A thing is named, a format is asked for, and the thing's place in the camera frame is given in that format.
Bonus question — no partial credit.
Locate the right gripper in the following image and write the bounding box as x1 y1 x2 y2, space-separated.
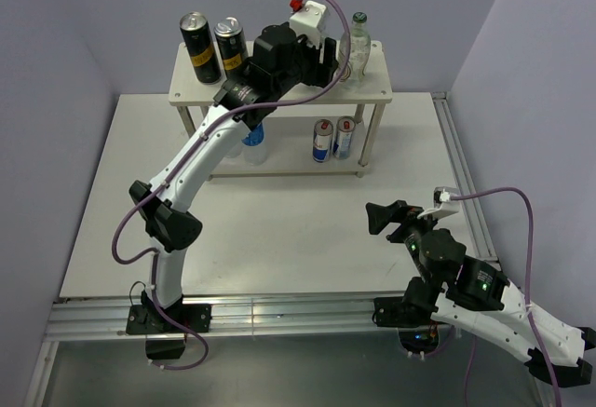
364 198 445 284

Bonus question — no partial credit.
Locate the black can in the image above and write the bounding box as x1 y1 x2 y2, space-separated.
214 17 248 78
179 11 222 84

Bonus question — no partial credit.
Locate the glass bottle green cap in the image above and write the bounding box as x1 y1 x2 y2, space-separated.
338 12 372 88

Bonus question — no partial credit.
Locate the Pocari Sweat plastic bottle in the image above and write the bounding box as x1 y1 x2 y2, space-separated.
224 142 244 159

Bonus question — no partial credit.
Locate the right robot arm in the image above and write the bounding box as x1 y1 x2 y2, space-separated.
365 200 595 388

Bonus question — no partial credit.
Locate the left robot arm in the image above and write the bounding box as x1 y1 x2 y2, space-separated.
129 23 338 332

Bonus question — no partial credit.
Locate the white two-tier shelf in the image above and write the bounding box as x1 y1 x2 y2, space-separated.
169 41 393 178

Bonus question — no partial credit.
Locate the red bull can left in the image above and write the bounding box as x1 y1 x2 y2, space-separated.
312 119 334 163

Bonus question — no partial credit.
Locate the red bull can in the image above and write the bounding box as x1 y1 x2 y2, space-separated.
332 116 356 159
312 119 334 163

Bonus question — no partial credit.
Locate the red bull can right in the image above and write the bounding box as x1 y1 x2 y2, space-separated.
332 116 356 159

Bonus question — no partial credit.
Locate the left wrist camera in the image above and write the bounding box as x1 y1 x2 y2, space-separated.
289 0 329 47

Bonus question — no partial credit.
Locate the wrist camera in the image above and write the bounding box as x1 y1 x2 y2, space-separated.
417 186 460 220
289 0 329 47

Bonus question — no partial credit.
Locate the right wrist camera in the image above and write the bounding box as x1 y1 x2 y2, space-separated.
417 186 460 220

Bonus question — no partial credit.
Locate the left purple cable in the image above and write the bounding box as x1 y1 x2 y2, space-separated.
110 0 353 372

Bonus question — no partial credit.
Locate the purple cable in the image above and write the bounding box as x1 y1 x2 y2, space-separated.
110 0 353 372
449 186 564 407

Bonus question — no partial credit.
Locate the aluminium side rail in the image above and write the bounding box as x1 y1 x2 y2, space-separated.
431 92 498 263

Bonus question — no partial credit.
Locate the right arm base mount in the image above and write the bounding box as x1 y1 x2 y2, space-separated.
372 296 455 360

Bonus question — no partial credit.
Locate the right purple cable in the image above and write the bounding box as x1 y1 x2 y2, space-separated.
449 186 564 407

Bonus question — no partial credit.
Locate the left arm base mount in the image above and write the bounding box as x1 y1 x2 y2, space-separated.
125 304 211 361

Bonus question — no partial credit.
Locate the aluminium front rail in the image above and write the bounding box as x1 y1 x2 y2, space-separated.
43 294 380 342

